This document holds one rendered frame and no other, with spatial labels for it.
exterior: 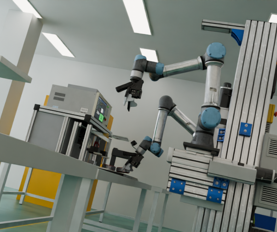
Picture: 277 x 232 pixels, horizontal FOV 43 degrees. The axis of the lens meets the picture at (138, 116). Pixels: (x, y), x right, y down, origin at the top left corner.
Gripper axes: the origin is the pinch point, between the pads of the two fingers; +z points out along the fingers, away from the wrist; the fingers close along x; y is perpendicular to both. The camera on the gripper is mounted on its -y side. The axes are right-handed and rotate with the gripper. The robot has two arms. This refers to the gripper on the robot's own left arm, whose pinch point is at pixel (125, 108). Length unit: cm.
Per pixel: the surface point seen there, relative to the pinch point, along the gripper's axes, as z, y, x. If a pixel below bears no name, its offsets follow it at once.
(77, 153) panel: 30, -46, 61
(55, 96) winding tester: -7, -67, 39
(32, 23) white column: -199, -303, 347
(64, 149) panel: 31, -45, 31
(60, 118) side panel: 10, -52, 27
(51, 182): 72, -205, 391
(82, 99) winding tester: -9, -45, 40
